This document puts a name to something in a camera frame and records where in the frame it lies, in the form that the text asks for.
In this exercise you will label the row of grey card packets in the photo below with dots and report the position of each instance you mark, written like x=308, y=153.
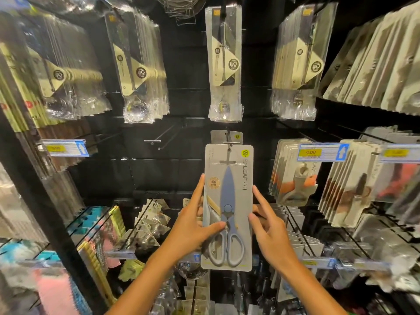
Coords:
x=377, y=62

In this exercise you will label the row of orange peeler packets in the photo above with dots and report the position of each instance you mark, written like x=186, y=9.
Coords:
x=293, y=183

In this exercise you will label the clear packet with long spoon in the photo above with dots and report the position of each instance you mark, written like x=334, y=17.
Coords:
x=224, y=62

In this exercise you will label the row of triangular-card strainer packets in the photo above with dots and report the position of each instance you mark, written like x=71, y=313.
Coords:
x=149, y=226

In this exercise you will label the grey kitchen scissors packet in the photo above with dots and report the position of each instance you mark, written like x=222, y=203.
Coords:
x=238, y=180

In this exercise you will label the row of clear fork packets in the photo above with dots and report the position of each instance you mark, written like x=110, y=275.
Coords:
x=302, y=62

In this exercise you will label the person's left forearm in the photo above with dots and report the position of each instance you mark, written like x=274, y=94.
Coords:
x=151, y=285

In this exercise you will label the empty metal display hook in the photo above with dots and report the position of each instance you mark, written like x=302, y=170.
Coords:
x=164, y=136

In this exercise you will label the row of brown tool packets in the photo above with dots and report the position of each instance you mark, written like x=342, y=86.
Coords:
x=351, y=190

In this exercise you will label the row of blue sponge packets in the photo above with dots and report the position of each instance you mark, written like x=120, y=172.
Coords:
x=87, y=219

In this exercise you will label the row of chopstick packets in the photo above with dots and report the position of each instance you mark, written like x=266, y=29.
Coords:
x=16, y=95

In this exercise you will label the person's left thumb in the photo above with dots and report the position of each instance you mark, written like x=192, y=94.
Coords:
x=213, y=230

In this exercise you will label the row of clear ladle packets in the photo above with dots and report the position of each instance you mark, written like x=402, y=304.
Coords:
x=62, y=68

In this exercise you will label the clear price tag strip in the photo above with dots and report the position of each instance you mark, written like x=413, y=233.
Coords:
x=119, y=254
x=320, y=263

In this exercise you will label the pink scrub brush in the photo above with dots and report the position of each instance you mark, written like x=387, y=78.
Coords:
x=54, y=293

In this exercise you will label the row of red tool packets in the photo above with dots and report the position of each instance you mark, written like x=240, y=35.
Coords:
x=398, y=180

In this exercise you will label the person's right forearm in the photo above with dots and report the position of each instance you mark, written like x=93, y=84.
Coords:
x=308, y=288

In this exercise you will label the person's right hand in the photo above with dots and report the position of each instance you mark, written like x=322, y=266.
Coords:
x=274, y=239

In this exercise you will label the person's left hand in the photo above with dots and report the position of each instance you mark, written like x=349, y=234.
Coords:
x=185, y=231

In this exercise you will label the blue-edged price tag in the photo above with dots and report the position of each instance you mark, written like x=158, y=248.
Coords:
x=65, y=148
x=398, y=153
x=323, y=152

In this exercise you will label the row of small grey packets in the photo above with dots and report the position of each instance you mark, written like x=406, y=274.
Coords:
x=303, y=232

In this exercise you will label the row of clear spoon packets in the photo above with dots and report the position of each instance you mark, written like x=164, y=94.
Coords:
x=137, y=62

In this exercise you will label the row of yellow brush packets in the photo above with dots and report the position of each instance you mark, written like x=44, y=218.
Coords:
x=101, y=259

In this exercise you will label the hanging scissors packet behind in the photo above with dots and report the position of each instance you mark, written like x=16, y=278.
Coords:
x=218, y=137

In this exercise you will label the person's right thumb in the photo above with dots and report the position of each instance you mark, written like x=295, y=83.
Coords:
x=255, y=228

